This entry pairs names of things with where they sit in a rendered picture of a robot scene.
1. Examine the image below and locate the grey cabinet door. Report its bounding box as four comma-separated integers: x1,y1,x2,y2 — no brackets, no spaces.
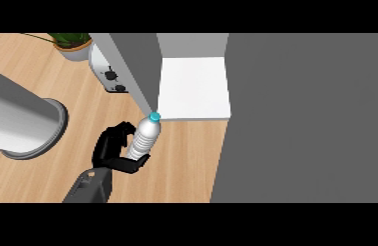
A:
210,33,378,204

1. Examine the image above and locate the clear water bottle blue cap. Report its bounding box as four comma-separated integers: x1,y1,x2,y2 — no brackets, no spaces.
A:
124,111,164,161

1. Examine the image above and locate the large grey cylindrical pot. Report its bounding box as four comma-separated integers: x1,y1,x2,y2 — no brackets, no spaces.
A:
0,73,69,161

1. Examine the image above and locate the green plant in grey pot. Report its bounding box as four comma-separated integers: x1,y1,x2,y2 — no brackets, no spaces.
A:
19,33,95,62

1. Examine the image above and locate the white toaster with black knobs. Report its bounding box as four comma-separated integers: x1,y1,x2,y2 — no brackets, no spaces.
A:
87,43,130,94

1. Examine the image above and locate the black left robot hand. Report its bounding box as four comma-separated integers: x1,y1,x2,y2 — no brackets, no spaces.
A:
92,121,152,175

